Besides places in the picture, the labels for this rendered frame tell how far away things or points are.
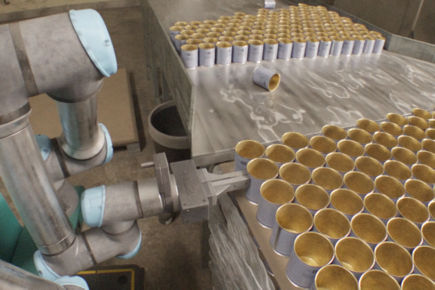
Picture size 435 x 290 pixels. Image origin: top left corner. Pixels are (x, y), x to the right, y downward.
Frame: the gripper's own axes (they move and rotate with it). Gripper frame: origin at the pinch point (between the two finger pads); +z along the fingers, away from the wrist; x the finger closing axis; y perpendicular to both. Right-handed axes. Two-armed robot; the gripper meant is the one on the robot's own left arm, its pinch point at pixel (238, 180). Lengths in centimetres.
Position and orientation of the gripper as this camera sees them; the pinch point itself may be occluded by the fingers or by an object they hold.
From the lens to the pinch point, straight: 62.7
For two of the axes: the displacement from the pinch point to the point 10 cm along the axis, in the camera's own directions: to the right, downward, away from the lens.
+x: 2.9, 5.4, -7.9
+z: 9.6, -1.4, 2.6
